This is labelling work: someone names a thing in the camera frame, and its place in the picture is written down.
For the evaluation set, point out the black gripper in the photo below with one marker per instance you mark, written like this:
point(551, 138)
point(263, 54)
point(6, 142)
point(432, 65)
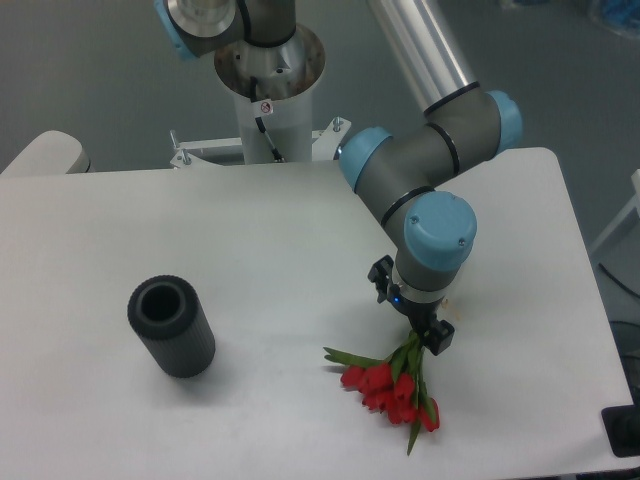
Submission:
point(418, 306)

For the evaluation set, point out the red tulip bouquet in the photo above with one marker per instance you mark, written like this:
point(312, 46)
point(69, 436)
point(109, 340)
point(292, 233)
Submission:
point(393, 386)

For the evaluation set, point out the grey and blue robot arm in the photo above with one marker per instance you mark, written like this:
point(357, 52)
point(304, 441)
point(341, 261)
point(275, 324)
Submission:
point(398, 180)

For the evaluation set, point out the black object at table edge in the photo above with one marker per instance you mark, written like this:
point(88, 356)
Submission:
point(622, 428)

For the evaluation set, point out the dark grey ribbed vase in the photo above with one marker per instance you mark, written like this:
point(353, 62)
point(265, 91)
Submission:
point(166, 314)

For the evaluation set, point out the blue items in clear bag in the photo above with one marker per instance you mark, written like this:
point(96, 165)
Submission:
point(620, 17)

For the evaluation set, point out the white rounded chair part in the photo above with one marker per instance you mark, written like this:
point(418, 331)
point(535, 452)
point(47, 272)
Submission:
point(51, 153)

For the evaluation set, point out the white metal base frame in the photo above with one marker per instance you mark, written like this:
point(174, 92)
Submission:
point(326, 145)

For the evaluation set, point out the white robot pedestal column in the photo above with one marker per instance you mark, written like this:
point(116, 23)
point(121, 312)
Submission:
point(272, 94)

